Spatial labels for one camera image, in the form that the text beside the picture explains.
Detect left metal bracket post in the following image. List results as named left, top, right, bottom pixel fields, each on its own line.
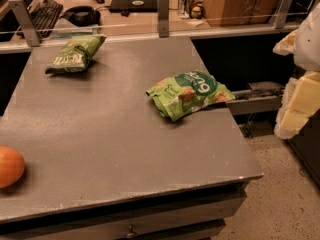
left=9, top=0, right=40, bottom=47

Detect black laptop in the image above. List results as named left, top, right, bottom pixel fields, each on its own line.
left=109, top=0, right=157, bottom=13

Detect middle metal bracket post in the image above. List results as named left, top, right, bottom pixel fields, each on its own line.
left=157, top=0, right=169, bottom=38

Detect black keyboard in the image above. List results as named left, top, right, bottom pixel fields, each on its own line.
left=28, top=0, right=63, bottom=38

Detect green kettle chip bag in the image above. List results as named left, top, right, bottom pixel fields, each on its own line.
left=45, top=35, right=106, bottom=74

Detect grey table drawer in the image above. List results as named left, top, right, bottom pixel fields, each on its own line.
left=0, top=184, right=246, bottom=240

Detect orange fruit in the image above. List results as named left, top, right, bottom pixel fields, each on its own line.
left=0, top=146, right=25, bottom=188

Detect drink can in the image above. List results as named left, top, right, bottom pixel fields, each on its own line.
left=177, top=0, right=194, bottom=18

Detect metal bracket post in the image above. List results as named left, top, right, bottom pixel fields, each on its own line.
left=272, top=0, right=293, bottom=29
left=9, top=0, right=40, bottom=47
left=157, top=0, right=169, bottom=38

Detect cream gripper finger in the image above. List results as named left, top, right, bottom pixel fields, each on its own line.
left=274, top=71, right=320, bottom=139
left=273, top=30, right=297, bottom=56

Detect black headphones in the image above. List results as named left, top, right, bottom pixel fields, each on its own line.
left=62, top=6, right=100, bottom=27

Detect small brown jar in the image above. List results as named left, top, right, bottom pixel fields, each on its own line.
left=190, top=6, right=203, bottom=19

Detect green rice chip bag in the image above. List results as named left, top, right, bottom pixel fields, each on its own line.
left=146, top=71, right=235, bottom=121

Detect grey metal side rail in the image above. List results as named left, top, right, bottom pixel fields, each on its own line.
left=227, top=81, right=284, bottom=115

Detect right metal bracket post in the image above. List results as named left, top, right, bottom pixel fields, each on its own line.
left=272, top=0, right=293, bottom=29

